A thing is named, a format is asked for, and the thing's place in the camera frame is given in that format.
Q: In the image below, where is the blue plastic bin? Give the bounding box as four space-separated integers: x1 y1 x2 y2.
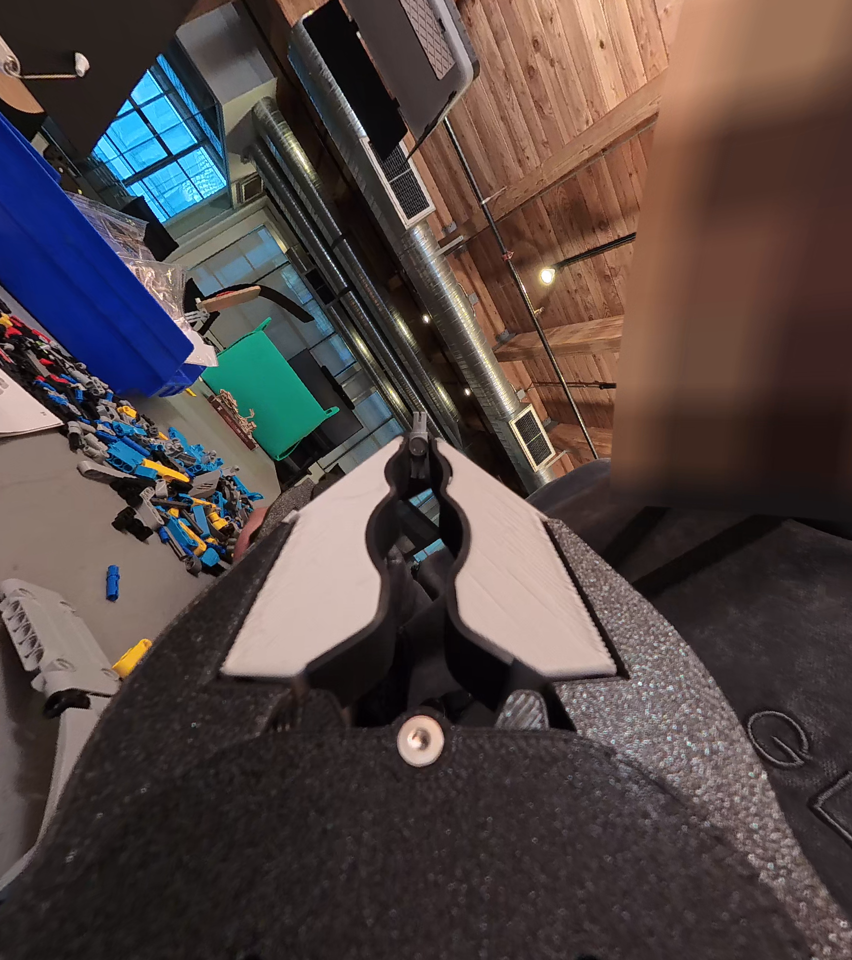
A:
0 56 200 400

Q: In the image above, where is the grey pin connector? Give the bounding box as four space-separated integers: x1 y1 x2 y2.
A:
405 411 435 481

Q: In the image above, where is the blue-lit paned window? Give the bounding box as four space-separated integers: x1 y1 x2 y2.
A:
92 52 231 224

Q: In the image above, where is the teal plastic bin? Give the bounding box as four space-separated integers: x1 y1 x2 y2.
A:
201 318 342 464

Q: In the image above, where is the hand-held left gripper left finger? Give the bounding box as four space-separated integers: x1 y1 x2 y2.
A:
222 438 406 710

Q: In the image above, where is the pile of small brick parts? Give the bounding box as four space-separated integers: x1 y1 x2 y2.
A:
0 292 267 580

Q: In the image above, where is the grey vented unit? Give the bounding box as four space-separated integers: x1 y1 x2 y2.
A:
289 0 481 160

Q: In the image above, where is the black monitor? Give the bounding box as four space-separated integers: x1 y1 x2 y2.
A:
287 348 361 453

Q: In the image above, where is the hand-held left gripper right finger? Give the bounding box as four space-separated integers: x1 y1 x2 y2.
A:
433 439 631 710

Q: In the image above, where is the yellow wedge brick piece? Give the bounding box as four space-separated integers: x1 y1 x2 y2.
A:
111 639 155 678

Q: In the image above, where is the ceiling conduit pipe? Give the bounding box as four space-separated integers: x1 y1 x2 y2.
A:
443 118 601 460

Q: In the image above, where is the person's right hand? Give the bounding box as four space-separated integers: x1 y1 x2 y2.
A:
233 510 271 560

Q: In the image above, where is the small clear plastic bag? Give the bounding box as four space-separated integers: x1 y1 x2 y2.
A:
66 191 189 333

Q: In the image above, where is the wooden cutout model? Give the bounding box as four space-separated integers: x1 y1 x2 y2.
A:
208 390 260 453

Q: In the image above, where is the silver ventilation duct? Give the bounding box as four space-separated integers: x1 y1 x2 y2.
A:
246 37 571 492

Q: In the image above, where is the white vent grille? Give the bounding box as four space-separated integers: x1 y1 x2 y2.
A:
508 405 558 471
360 138 436 228

